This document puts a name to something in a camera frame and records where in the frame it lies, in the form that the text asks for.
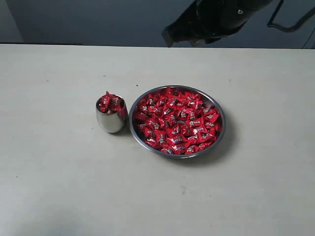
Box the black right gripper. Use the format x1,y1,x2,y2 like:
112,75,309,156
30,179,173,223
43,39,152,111
161,0,271,47

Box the pile of red wrapped candies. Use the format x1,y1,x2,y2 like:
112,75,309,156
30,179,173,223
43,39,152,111
134,86,221,155

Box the stainless steel cup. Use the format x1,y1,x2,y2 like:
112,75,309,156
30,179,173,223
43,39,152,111
95,96,128,134

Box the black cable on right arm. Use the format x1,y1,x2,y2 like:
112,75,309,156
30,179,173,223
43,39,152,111
267,0,315,33

